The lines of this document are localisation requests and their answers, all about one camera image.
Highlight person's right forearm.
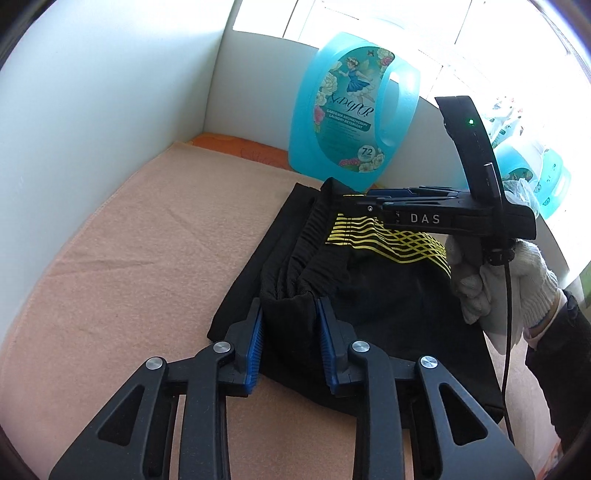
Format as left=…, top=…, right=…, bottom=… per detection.
left=524, top=288, right=591, bottom=444

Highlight beige towel mat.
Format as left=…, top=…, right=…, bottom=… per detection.
left=0, top=138, right=532, bottom=480

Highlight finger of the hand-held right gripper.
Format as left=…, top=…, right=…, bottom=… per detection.
left=342, top=193, right=393, bottom=215
left=367, top=187, right=462, bottom=204

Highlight black pants with yellow stripes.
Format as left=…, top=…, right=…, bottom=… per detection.
left=207, top=178, right=506, bottom=428

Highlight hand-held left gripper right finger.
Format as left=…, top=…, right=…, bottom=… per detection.
left=316, top=296, right=529, bottom=480

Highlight blue laundry detergent bottle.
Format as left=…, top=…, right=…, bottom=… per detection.
left=287, top=31, right=423, bottom=192
left=492, top=138, right=573, bottom=220

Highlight person's right hand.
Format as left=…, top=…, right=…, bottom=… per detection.
left=445, top=233, right=566, bottom=333

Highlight black cable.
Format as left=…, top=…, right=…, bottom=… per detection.
left=482, top=161, right=515, bottom=444

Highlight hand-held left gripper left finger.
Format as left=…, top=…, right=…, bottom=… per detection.
left=48, top=298, right=266, bottom=480

